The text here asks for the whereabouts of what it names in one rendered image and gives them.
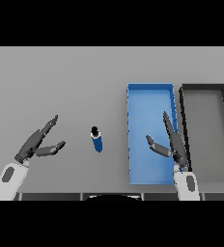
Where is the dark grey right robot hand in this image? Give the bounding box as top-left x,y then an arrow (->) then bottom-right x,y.
145,110 -> 191,173

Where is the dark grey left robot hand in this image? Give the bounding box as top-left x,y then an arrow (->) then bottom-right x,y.
14,114 -> 67,165

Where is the blue pipe with dark end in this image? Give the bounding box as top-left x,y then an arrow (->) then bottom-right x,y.
90,125 -> 104,153

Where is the blue rectangular bin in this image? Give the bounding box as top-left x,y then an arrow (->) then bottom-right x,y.
126,82 -> 179,186

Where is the dark grey rectangular bin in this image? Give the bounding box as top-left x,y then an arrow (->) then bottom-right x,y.
178,83 -> 224,184

